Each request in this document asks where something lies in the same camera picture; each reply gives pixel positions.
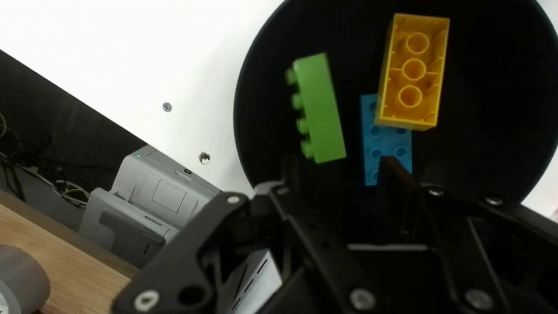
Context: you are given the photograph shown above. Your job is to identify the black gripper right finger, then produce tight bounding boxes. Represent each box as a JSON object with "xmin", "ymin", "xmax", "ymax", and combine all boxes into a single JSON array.
[{"xmin": 376, "ymin": 156, "xmax": 558, "ymax": 314}]

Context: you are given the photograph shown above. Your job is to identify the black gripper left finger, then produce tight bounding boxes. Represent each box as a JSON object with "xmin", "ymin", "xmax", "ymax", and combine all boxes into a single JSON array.
[{"xmin": 109, "ymin": 154, "xmax": 303, "ymax": 314}]

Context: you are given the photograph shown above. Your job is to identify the blue toy brick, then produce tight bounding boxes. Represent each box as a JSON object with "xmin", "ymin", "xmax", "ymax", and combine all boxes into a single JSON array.
[{"xmin": 359, "ymin": 93, "xmax": 415, "ymax": 189}]

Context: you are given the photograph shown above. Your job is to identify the yellow toy brick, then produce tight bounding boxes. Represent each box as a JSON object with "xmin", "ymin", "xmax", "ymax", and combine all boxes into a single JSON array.
[{"xmin": 373, "ymin": 13, "xmax": 451, "ymax": 133}]

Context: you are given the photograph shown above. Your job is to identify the green ball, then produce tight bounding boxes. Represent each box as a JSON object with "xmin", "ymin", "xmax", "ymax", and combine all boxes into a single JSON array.
[{"xmin": 284, "ymin": 51, "xmax": 348, "ymax": 166}]

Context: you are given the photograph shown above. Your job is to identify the black bowl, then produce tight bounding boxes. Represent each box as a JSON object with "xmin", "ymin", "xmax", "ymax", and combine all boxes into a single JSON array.
[{"xmin": 231, "ymin": 0, "xmax": 558, "ymax": 211}]

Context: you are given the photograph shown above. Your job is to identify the pale grey device box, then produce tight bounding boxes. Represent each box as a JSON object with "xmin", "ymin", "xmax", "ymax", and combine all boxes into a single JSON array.
[{"xmin": 76, "ymin": 145, "xmax": 223, "ymax": 271}]

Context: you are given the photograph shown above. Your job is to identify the wooden desk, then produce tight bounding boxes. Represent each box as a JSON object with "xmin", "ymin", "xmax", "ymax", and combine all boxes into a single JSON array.
[{"xmin": 0, "ymin": 189, "xmax": 137, "ymax": 314}]

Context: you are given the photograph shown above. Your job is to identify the grey tape roll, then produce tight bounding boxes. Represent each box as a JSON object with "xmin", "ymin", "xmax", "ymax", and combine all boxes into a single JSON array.
[{"xmin": 0, "ymin": 243, "xmax": 52, "ymax": 314}]

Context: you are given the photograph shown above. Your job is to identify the tangled thin cables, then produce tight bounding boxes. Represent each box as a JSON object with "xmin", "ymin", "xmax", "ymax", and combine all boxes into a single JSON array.
[{"xmin": 0, "ymin": 112, "xmax": 88, "ymax": 206}]

